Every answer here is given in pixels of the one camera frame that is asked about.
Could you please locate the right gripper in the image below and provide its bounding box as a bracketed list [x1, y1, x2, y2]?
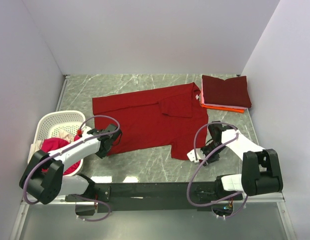
[199, 141, 226, 167]

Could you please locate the red t-shirt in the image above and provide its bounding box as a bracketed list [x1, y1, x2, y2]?
[92, 82, 208, 160]

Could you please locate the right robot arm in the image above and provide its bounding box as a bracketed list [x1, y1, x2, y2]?
[200, 121, 284, 200]

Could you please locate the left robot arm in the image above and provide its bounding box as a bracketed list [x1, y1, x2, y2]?
[19, 124, 122, 205]

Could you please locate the black base beam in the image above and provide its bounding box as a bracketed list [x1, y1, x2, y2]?
[64, 181, 235, 216]

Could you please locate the pink t-shirt in basket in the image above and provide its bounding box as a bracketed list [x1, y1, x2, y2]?
[40, 137, 81, 176]

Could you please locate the white laundry basket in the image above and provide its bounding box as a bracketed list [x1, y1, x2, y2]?
[28, 110, 87, 176]

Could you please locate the folded maroon t-shirt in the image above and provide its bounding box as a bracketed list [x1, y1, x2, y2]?
[202, 75, 252, 108]

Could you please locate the beige t-shirt in basket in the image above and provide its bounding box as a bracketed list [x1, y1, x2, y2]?
[27, 129, 78, 162]

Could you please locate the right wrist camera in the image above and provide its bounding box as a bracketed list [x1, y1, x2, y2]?
[187, 148, 205, 164]

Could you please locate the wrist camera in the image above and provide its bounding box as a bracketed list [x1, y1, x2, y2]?
[187, 148, 205, 164]
[75, 126, 92, 138]

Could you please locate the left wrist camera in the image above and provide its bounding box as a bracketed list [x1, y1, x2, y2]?
[75, 126, 92, 138]

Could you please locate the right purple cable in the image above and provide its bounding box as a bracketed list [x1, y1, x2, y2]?
[186, 122, 249, 219]

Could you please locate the aluminium rail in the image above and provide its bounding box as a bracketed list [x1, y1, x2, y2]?
[21, 189, 285, 206]

